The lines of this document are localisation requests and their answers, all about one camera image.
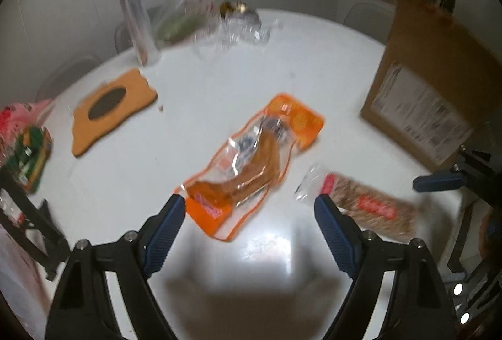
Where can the green red snack bag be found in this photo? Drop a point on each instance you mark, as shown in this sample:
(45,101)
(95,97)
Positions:
(26,143)

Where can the dark cracker snack pack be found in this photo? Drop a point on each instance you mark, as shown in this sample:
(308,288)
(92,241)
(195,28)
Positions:
(369,207)

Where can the orange clear snack bag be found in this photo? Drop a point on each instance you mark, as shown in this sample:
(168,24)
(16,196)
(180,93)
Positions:
(252,162)

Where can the gold round ornament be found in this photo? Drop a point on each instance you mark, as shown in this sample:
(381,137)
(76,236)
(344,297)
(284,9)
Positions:
(232,7)

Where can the crumpled clear plastic wrap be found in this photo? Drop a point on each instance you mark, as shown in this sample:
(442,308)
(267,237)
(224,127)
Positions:
(221,34)

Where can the tall clear glass vase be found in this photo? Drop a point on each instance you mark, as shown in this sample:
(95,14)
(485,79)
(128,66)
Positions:
(140,32)

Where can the brown cardboard box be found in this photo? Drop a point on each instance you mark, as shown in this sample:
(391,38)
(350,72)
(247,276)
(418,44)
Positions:
(436,84)

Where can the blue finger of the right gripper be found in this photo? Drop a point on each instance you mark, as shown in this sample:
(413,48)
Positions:
(439,181)

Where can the white plastic bag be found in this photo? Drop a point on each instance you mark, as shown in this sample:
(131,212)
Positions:
(22,287)

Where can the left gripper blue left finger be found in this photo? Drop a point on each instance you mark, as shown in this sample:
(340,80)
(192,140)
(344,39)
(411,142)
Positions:
(158,234)

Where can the clear bag with greens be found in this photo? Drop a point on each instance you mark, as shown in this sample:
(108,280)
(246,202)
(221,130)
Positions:
(179,20)

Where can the grey chair back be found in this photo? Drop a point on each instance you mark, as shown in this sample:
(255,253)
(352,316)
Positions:
(66,74)

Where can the white chair back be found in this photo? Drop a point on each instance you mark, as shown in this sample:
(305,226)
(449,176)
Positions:
(371,20)

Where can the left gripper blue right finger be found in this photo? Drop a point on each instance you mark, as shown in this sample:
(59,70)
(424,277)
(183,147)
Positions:
(341,234)

